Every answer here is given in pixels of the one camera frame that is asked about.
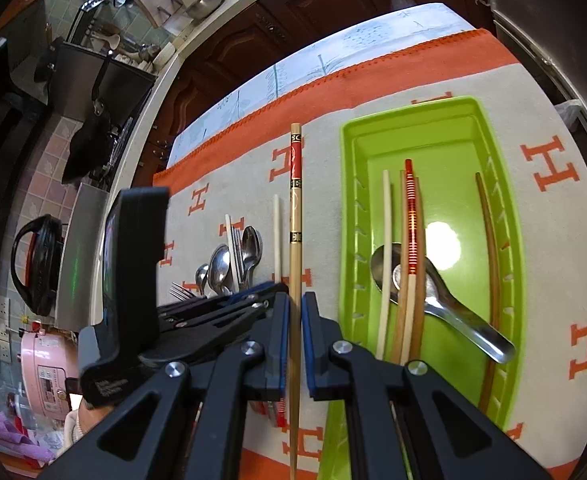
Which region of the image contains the light blue printed tablecloth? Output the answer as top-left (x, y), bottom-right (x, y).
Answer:
top-left (166, 2), bottom-right (479, 166)

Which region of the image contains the white plastic bag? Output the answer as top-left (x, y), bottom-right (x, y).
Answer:
top-left (556, 101), bottom-right (581, 126)

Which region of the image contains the pink rice cooker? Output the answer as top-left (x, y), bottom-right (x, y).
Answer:
top-left (20, 329), bottom-right (81, 417)

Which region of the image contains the green plastic tray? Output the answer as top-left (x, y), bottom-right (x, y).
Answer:
top-left (318, 95), bottom-right (529, 480)

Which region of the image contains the purple cloth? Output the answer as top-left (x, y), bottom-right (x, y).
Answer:
top-left (0, 412), bottom-right (54, 466)

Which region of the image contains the steel pot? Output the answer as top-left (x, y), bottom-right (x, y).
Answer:
top-left (186, 0), bottom-right (223, 20)

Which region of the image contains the black pressure cooker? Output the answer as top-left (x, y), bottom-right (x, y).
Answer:
top-left (10, 214), bottom-right (66, 317)

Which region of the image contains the black range hood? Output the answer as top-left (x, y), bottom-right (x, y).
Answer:
top-left (0, 0), bottom-right (56, 241)

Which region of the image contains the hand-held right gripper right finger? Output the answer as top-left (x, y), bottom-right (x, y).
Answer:
top-left (301, 291), bottom-right (549, 480)

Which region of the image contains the grey cabinet with frosted door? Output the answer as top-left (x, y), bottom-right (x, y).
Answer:
top-left (488, 0), bottom-right (587, 151)

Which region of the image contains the stainless steel splash panel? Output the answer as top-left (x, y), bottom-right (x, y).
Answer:
top-left (53, 40), bottom-right (156, 133)
top-left (56, 182), bottom-right (119, 331)

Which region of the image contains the wide steel soup spoon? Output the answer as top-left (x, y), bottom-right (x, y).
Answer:
top-left (371, 242), bottom-right (517, 365)

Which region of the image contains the printed bamboo chopstick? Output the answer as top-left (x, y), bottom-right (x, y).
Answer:
top-left (287, 123), bottom-right (305, 480)

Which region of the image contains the wooden cutting board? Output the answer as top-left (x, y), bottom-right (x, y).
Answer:
top-left (130, 0), bottom-right (196, 28)

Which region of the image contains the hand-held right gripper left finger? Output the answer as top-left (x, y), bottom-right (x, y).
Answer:
top-left (38, 293), bottom-right (291, 480)

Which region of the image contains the orange patterned blanket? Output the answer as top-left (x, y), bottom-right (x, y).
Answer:
top-left (153, 27), bottom-right (587, 480)

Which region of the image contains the white wall socket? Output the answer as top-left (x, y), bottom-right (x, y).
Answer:
top-left (0, 297), bottom-right (11, 361)

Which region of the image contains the steel fork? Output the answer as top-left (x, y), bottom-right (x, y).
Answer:
top-left (169, 282), bottom-right (208, 302)

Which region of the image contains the slim steel spoon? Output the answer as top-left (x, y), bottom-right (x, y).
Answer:
top-left (240, 225), bottom-right (264, 291)

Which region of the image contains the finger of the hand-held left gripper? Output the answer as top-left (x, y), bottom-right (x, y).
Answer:
top-left (156, 281), bottom-right (289, 322)
top-left (140, 300), bottom-right (274, 366)

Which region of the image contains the person's left forearm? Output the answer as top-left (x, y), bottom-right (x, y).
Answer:
top-left (63, 395), bottom-right (106, 453)

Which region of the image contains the black wok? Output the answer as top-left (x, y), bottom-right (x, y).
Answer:
top-left (62, 52), bottom-right (120, 186)

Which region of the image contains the brown wooden chopstick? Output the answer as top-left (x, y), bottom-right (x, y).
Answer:
top-left (416, 180), bottom-right (427, 348)
top-left (475, 171), bottom-right (500, 413)
top-left (391, 169), bottom-right (408, 363)

